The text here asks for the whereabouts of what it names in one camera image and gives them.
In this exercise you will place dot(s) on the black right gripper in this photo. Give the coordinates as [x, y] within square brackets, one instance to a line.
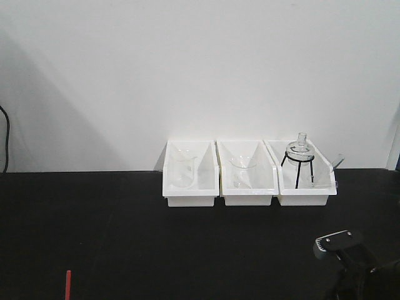
[362, 277]

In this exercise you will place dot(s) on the red plastic spoon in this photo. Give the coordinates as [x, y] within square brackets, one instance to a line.
[67, 293]

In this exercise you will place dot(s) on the right white storage bin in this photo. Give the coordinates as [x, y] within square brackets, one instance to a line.
[307, 194]

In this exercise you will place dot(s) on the white storage bin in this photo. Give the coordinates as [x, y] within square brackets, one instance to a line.
[307, 194]
[205, 188]
[264, 181]

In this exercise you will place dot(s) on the clear glass rod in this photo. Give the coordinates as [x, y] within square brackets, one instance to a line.
[337, 161]

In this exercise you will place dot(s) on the round glass flask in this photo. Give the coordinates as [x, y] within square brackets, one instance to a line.
[300, 149]

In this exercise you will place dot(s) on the middle white storage bin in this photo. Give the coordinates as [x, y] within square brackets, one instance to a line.
[264, 181]

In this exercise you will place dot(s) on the left white storage bin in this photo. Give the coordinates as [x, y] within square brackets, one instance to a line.
[205, 188]

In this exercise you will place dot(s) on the clear glass beaker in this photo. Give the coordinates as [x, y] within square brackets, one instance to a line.
[182, 168]

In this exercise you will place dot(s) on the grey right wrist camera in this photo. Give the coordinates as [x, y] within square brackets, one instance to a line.
[333, 242]

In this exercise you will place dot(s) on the black wire tripod stand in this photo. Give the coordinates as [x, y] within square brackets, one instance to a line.
[299, 163]

